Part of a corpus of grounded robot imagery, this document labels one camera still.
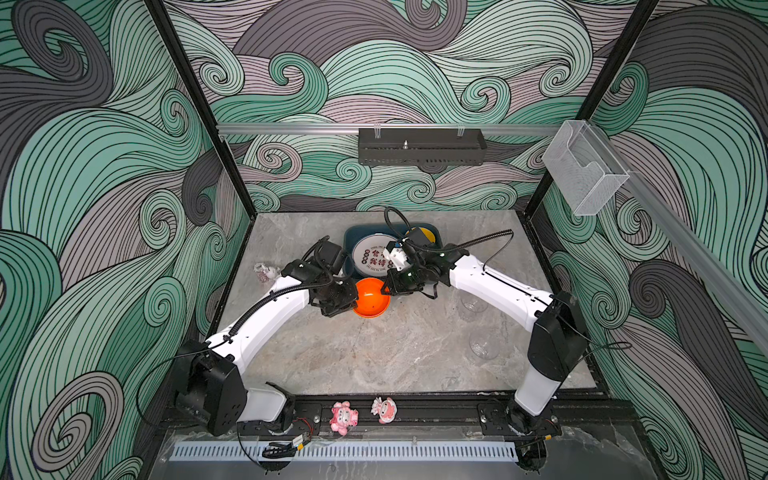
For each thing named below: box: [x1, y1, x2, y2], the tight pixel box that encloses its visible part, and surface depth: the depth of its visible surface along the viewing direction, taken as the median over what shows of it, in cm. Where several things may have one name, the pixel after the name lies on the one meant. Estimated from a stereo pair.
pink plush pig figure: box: [330, 400, 359, 436], surface depth 73 cm
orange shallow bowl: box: [353, 278, 390, 319], surface depth 81 cm
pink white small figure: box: [370, 396, 398, 424], surface depth 74 cm
